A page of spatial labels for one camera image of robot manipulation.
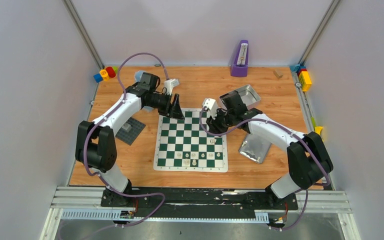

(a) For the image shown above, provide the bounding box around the small wooden block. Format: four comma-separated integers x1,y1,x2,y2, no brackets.
273,69,283,79

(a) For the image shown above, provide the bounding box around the metal tin with black pieces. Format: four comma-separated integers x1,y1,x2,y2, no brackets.
219,84,261,110

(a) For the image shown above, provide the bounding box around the translucent blue metronome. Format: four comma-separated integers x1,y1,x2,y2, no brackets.
134,70,145,82

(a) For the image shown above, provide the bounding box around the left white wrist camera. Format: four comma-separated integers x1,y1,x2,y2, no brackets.
163,78,180,95

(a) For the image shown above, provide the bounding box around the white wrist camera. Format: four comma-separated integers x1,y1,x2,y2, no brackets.
163,78,180,95
202,98,219,119

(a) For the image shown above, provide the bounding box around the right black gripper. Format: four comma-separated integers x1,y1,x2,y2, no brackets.
205,108,235,137

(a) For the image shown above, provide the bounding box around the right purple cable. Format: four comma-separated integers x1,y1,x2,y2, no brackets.
199,107,331,232

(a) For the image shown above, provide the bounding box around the metal tin with white pieces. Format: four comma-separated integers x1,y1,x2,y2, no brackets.
238,134,272,164

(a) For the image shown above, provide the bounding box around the colourful block stack right corner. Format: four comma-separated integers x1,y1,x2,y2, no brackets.
289,64,312,92

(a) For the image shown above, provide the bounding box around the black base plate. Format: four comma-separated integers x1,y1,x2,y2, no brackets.
100,187,298,219

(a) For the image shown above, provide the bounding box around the grey lego baseplate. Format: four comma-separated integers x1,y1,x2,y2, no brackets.
115,117,146,146

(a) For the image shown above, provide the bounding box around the green white chess mat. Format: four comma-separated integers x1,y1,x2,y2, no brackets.
153,108,228,173

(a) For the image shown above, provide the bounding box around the colourful toy blocks left corner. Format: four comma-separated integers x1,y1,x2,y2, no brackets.
93,66,119,83

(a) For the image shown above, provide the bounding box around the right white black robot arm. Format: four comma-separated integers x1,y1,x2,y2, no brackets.
200,91,334,209

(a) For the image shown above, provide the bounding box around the purple cable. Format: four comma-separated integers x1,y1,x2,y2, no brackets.
199,107,331,232
83,52,170,229

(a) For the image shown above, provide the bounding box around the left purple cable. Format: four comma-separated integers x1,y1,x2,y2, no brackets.
83,52,170,229

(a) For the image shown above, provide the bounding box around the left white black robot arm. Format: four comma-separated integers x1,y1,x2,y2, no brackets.
75,72,185,207

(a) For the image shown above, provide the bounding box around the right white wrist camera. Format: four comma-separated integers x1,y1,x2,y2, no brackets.
202,98,219,119

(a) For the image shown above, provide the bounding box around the yellow green toy piece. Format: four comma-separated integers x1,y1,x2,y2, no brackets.
310,116,324,141

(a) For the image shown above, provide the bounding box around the purple metronome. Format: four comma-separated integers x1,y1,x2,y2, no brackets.
230,40,249,78

